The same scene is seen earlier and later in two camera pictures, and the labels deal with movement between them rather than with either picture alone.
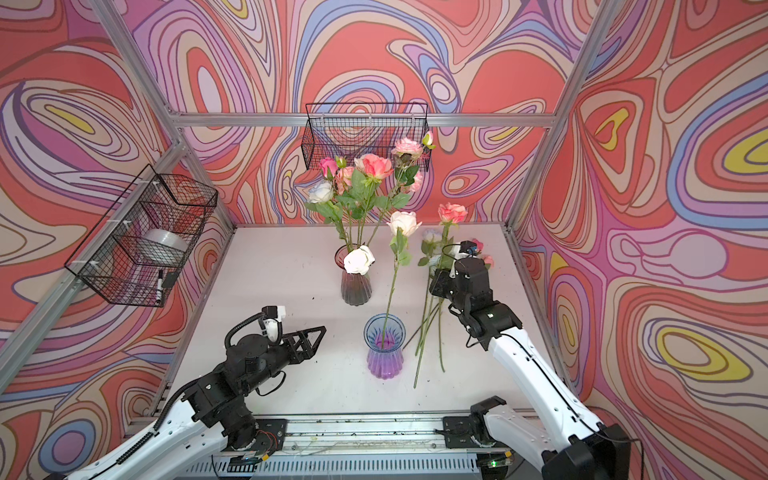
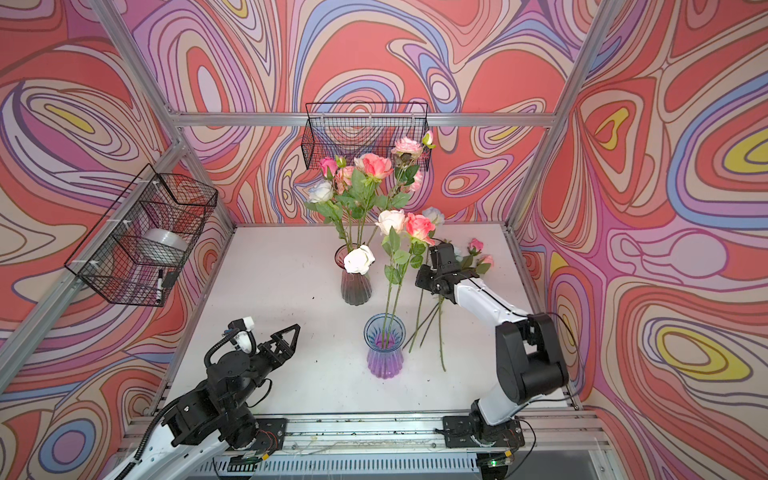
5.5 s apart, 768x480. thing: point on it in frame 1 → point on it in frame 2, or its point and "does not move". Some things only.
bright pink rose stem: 329,162 does not move
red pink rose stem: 449,214 → 420,229
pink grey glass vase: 356,289 does not move
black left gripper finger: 310,338 → 285,348
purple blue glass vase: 384,335 does not move
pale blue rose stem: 320,196 does not move
